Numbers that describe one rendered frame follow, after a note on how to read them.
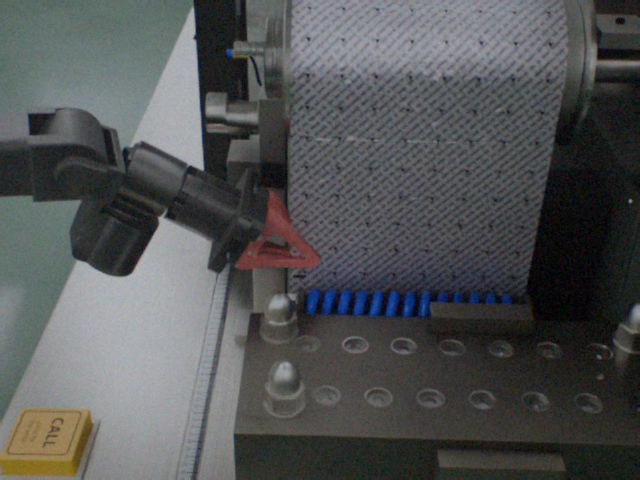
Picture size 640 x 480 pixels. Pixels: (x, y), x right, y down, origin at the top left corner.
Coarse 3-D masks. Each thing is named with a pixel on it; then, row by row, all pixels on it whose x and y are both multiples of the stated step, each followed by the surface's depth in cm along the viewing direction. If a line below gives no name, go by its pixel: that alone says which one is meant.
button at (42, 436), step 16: (32, 416) 84; (48, 416) 84; (64, 416) 84; (80, 416) 84; (16, 432) 82; (32, 432) 83; (48, 432) 83; (64, 432) 83; (80, 432) 83; (16, 448) 81; (32, 448) 81; (48, 448) 81; (64, 448) 81; (80, 448) 82; (0, 464) 80; (16, 464) 80; (32, 464) 80; (48, 464) 80; (64, 464) 80
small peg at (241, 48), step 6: (234, 42) 76; (240, 42) 76; (246, 42) 76; (252, 42) 76; (258, 42) 76; (234, 48) 76; (240, 48) 76; (246, 48) 76; (252, 48) 76; (258, 48) 76; (234, 54) 76; (240, 54) 76; (246, 54) 76; (252, 54) 76; (258, 54) 76
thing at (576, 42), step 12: (564, 0) 76; (576, 12) 74; (576, 24) 73; (576, 36) 73; (576, 48) 73; (576, 60) 73; (576, 72) 73; (576, 84) 74; (564, 96) 74; (576, 96) 74; (564, 108) 75; (564, 120) 77
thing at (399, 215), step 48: (336, 144) 76; (384, 144) 76; (432, 144) 76; (480, 144) 76; (528, 144) 76; (336, 192) 79; (384, 192) 79; (432, 192) 79; (480, 192) 79; (528, 192) 79; (336, 240) 82; (384, 240) 82; (432, 240) 82; (480, 240) 82; (528, 240) 81; (336, 288) 85; (384, 288) 85; (432, 288) 85; (480, 288) 85
